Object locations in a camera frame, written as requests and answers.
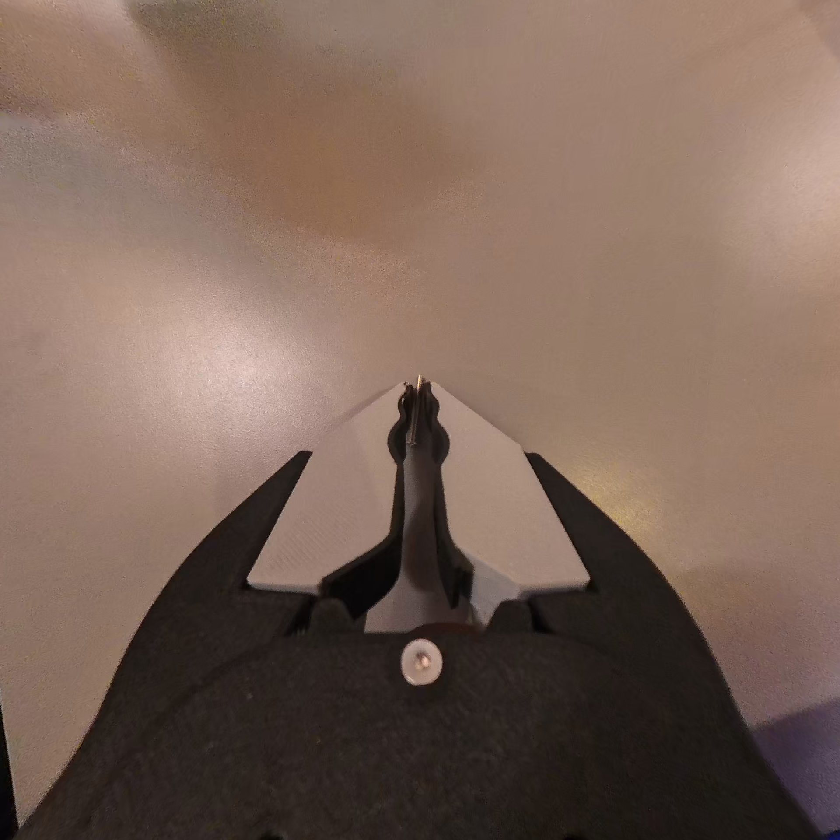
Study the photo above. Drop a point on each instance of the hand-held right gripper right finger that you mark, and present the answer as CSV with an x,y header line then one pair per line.
x,y
505,518

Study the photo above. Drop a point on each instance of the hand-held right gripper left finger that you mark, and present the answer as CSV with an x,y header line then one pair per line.
x,y
328,518

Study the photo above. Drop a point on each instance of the silver metal pin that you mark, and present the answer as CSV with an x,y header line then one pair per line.
x,y
415,413

